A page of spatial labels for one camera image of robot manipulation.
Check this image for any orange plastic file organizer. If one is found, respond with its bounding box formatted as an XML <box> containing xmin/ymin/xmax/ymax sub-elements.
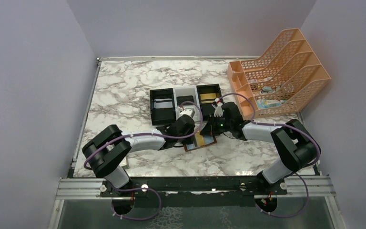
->
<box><xmin>227</xmin><ymin>28</ymin><xmax>331</xmax><ymax>120</ymax></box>

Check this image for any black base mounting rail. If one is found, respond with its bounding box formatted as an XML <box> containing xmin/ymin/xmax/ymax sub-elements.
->
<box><xmin>55</xmin><ymin>175</ymin><xmax>337</xmax><ymax>200</ymax></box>

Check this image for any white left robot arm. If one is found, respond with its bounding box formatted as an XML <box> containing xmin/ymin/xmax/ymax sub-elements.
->
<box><xmin>82</xmin><ymin>114</ymin><xmax>201</xmax><ymax>188</ymax></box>

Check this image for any brown leather card holder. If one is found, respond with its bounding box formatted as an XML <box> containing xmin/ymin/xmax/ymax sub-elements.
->
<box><xmin>184</xmin><ymin>132</ymin><xmax>217</xmax><ymax>152</ymax></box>

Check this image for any black card in tray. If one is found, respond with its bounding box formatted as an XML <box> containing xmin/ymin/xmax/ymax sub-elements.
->
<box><xmin>176</xmin><ymin>95</ymin><xmax>195</xmax><ymax>106</ymax></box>

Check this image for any gold card in tray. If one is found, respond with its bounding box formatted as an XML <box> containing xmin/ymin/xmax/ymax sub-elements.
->
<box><xmin>200</xmin><ymin>93</ymin><xmax>218</xmax><ymax>103</ymax></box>

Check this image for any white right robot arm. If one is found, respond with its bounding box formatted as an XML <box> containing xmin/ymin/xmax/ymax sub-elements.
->
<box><xmin>200</xmin><ymin>102</ymin><xmax>320</xmax><ymax>189</ymax></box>

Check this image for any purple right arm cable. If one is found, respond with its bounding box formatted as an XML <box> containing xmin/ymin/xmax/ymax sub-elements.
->
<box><xmin>216</xmin><ymin>93</ymin><xmax>322</xmax><ymax>218</ymax></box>

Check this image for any black and white card tray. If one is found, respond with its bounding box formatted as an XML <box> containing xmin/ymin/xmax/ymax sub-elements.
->
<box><xmin>149</xmin><ymin>84</ymin><xmax>222</xmax><ymax>126</ymax></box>

